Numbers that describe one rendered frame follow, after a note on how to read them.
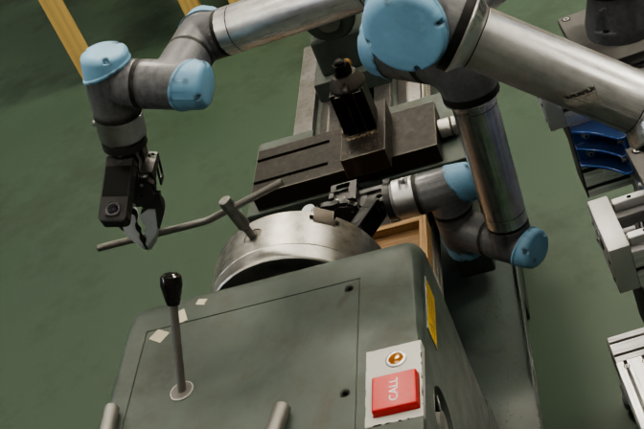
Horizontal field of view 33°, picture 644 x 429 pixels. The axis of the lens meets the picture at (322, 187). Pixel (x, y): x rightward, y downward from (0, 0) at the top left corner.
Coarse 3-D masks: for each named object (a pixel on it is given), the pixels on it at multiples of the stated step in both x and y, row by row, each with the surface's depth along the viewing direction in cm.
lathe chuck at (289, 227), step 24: (264, 216) 186; (288, 216) 184; (312, 216) 184; (240, 240) 185; (264, 240) 180; (288, 240) 178; (312, 240) 179; (336, 240) 180; (360, 240) 184; (216, 264) 191
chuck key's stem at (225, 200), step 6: (222, 198) 179; (228, 198) 179; (222, 204) 178; (228, 204) 178; (228, 210) 179; (234, 210) 179; (240, 210) 180; (234, 216) 180; (240, 216) 180; (234, 222) 181; (240, 222) 180; (246, 222) 181; (240, 228) 181; (246, 228) 181; (246, 234) 182; (252, 234) 182
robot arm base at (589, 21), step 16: (592, 0) 203; (608, 0) 200; (624, 0) 199; (640, 0) 200; (592, 16) 204; (608, 16) 202; (624, 16) 200; (640, 16) 200; (592, 32) 206; (608, 32) 204; (624, 32) 201; (640, 32) 201
